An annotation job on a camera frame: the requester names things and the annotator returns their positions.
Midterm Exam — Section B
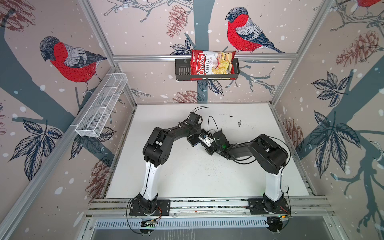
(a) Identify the red cassava chips bag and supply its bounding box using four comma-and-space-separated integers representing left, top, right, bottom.
190, 50, 236, 76

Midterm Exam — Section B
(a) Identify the black network switch box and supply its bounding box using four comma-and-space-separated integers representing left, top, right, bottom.
187, 134, 202, 147

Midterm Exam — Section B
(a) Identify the white wire mesh shelf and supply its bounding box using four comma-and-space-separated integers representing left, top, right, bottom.
75, 73, 128, 138

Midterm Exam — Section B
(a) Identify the aluminium mounting rail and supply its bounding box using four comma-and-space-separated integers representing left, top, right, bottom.
85, 196, 336, 220

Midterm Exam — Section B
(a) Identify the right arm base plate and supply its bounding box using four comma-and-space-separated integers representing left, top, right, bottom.
247, 196, 291, 215

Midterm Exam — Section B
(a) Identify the black ethernet cable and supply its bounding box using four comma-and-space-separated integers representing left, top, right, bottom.
230, 154, 259, 165

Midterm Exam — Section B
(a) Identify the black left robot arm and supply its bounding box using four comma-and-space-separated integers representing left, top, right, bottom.
137, 112, 203, 212

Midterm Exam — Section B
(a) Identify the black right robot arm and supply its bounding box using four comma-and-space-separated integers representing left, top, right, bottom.
199, 131, 290, 214

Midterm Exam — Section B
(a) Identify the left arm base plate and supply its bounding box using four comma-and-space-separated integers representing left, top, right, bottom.
128, 199, 171, 217

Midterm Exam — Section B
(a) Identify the black wall basket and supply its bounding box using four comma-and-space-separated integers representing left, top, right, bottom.
175, 58, 240, 81

